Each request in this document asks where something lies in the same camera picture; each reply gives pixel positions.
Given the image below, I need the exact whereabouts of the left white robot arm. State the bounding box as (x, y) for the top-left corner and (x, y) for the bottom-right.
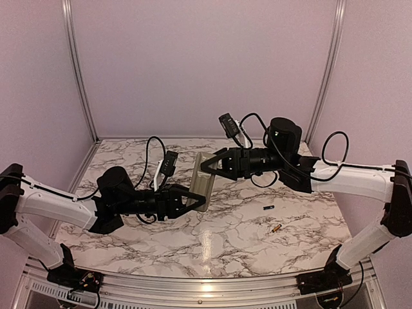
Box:
(1, 164), (207, 286)

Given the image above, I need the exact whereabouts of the right aluminium corner post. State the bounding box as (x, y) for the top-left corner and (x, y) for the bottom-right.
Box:
(304, 0), (347, 145)

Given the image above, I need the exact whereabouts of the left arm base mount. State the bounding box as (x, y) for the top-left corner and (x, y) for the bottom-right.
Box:
(47, 244), (103, 293)

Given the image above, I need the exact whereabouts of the aluminium corner post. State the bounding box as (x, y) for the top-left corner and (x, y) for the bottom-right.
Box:
(62, 0), (99, 144)
(304, 0), (347, 145)

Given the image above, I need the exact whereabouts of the left aluminium corner post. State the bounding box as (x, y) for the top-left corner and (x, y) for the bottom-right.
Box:
(62, 0), (99, 144)

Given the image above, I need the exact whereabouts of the grey white remote control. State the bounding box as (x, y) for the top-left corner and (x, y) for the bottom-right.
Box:
(189, 152), (216, 212)

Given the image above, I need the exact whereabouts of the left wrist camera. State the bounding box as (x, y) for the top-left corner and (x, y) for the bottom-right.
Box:
(153, 151), (178, 191)

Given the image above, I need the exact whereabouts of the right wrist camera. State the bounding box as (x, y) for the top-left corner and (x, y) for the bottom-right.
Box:
(219, 113), (253, 149)

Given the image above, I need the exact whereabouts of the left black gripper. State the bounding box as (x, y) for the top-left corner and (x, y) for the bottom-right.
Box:
(116, 183), (207, 221)

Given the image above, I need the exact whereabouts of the gold AA battery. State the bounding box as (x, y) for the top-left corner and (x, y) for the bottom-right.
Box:
(271, 224), (282, 232)

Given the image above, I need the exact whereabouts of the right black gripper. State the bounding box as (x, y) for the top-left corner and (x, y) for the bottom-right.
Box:
(199, 146), (288, 180)

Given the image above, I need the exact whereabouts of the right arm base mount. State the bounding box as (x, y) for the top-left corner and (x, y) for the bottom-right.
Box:
(296, 245), (353, 295)

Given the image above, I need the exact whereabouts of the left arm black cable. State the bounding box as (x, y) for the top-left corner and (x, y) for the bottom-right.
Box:
(0, 136), (165, 225)

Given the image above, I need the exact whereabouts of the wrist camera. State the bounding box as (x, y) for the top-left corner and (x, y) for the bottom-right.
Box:
(153, 151), (178, 191)
(219, 113), (253, 149)

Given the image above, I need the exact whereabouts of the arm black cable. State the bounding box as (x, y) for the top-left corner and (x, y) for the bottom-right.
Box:
(241, 111), (400, 189)
(0, 136), (165, 225)

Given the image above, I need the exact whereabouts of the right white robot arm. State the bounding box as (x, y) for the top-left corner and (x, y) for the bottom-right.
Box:
(201, 117), (411, 288)

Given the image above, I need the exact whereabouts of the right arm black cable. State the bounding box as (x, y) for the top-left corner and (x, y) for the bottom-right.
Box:
(241, 111), (400, 189)

